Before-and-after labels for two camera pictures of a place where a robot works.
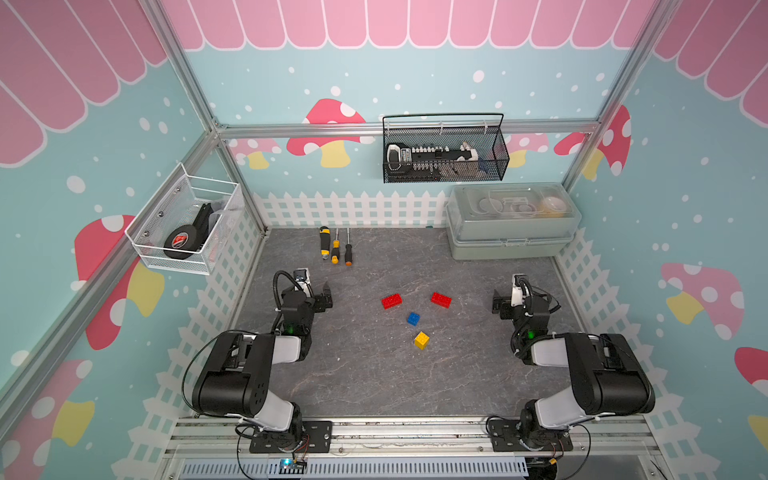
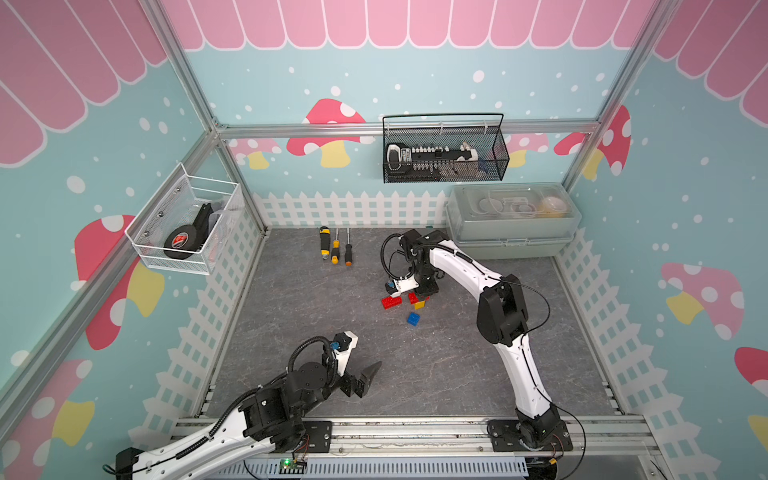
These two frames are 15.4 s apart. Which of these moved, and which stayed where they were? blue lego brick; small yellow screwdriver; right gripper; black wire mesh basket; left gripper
Moved: right gripper; left gripper
Stayed: black wire mesh basket; blue lego brick; small yellow screwdriver
